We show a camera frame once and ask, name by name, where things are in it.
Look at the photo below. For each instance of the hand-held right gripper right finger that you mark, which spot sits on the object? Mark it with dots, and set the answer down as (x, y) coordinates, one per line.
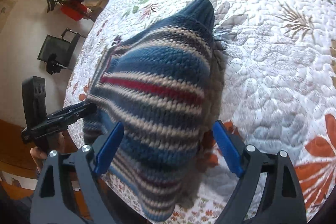
(227, 146)

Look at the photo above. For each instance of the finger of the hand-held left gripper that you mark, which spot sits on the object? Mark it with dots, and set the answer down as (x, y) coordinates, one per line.
(76, 109)

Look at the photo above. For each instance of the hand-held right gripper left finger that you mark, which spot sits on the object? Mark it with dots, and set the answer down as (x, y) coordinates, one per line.
(110, 146)

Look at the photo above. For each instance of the blue striped knit sweater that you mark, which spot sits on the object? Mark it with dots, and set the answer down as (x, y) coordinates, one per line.
(157, 98)

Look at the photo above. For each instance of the person's left hand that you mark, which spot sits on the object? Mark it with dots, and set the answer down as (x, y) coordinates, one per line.
(39, 158)

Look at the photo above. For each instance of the white floral quilt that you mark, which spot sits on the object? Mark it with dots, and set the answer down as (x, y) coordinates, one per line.
(275, 77)

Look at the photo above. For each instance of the red garment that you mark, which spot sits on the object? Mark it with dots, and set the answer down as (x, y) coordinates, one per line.
(73, 11)

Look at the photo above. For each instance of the black metal frame chair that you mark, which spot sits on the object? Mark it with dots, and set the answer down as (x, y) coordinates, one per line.
(56, 49)

